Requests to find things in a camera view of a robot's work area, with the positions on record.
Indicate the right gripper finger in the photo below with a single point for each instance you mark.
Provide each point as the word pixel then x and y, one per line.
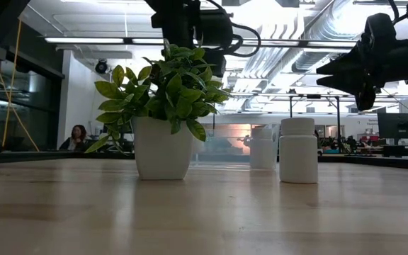
pixel 361 88
pixel 352 65

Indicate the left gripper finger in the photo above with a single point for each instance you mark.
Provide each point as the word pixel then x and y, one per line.
pixel 214 62

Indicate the white pill bottle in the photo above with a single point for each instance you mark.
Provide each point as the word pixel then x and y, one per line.
pixel 298 156
pixel 262 150

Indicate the clear plastic basket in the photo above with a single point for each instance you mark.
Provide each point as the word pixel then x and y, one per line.
pixel 221 148

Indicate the black computer monitor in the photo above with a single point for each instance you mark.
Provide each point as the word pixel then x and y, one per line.
pixel 399 127

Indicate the black round spotlight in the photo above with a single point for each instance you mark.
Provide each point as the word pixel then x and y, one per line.
pixel 101 66

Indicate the long ceiling light strip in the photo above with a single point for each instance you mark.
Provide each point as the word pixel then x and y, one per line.
pixel 83 40

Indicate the green plant in white pot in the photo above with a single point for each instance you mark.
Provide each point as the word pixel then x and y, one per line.
pixel 161 148

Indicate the person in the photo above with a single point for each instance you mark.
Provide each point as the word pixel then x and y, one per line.
pixel 77 136

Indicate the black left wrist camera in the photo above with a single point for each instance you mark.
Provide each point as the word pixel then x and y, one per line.
pixel 214 28

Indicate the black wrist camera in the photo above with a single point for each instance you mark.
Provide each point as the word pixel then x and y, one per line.
pixel 214 28
pixel 381 30

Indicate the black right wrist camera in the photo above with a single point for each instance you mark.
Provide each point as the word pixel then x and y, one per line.
pixel 381 30

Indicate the silver ventilation duct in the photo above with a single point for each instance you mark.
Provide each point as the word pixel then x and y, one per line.
pixel 314 46

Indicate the black gantry frame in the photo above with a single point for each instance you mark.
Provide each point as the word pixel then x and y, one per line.
pixel 314 96

